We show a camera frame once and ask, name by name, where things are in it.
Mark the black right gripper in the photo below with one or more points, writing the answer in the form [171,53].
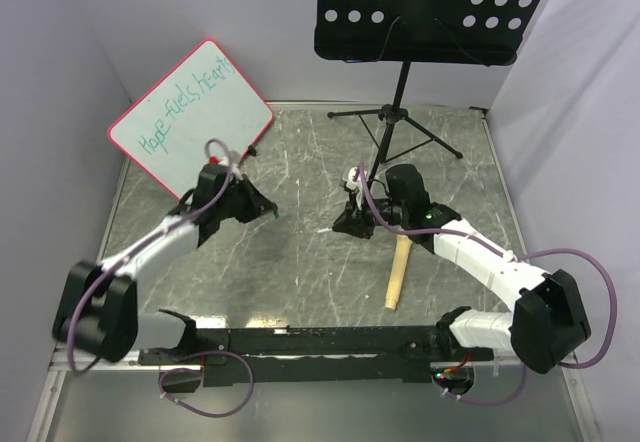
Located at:
[354,220]

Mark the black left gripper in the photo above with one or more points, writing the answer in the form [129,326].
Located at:
[258,204]

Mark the pink framed whiteboard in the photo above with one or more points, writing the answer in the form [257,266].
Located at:
[205,96]

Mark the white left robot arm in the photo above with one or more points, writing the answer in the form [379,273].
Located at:
[98,310]

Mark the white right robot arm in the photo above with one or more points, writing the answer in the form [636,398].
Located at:
[544,320]

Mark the beige toy microphone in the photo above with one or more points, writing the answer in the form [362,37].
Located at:
[398,270]

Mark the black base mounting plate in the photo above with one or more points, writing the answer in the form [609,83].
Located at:
[406,353]

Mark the black music stand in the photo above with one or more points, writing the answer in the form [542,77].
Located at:
[470,32]

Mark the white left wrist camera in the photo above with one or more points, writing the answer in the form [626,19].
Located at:
[230,163]

